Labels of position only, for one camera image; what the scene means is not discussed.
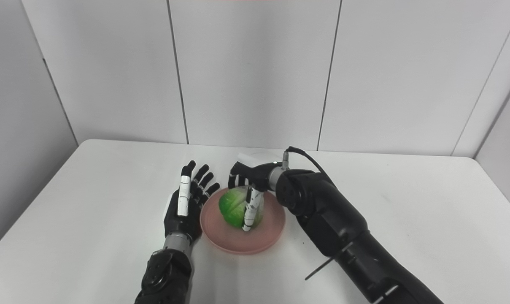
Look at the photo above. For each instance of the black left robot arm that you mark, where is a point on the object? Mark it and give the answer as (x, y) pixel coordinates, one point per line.
(166, 274)

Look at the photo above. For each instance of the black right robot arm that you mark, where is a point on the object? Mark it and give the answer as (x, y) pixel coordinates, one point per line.
(335, 219)

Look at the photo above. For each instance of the thin metal rod on arm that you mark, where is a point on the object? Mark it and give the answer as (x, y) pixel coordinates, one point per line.
(320, 269)

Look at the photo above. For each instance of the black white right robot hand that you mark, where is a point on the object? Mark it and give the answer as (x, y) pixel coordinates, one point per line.
(257, 173)

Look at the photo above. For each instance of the green white toy cabbage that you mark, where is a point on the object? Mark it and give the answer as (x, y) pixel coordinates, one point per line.
(231, 207)

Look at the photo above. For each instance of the pink round plate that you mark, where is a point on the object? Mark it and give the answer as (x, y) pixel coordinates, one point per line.
(259, 238)

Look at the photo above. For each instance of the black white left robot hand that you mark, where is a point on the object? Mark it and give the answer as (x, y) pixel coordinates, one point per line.
(181, 223)

